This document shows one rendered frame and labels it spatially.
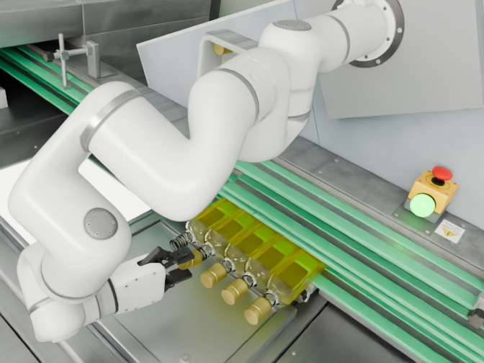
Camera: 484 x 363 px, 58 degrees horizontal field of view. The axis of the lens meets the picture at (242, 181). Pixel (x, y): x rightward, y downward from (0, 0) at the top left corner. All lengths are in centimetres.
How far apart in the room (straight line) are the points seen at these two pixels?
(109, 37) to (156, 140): 134
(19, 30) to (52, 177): 113
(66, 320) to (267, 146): 39
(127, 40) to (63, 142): 137
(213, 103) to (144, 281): 45
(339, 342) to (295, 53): 68
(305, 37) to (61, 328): 55
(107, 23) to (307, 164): 103
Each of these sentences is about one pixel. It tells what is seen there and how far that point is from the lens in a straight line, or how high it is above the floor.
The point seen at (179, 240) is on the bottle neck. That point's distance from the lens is 95.
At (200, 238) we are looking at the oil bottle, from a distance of 97.
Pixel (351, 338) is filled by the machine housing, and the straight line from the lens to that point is 110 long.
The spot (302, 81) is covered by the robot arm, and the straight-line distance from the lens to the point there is 67.
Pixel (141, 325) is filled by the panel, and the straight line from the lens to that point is 98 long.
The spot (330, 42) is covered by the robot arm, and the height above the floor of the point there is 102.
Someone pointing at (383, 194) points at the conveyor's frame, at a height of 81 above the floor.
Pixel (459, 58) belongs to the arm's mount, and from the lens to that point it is 88.
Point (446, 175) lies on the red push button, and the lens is 93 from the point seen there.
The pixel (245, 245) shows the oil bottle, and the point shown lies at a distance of 93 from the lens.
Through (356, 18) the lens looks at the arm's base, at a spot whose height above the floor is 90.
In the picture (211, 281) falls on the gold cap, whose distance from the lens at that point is 88.
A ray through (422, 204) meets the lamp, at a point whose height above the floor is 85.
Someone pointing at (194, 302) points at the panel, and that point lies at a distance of 102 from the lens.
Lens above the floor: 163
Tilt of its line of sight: 43 degrees down
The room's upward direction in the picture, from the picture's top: 120 degrees counter-clockwise
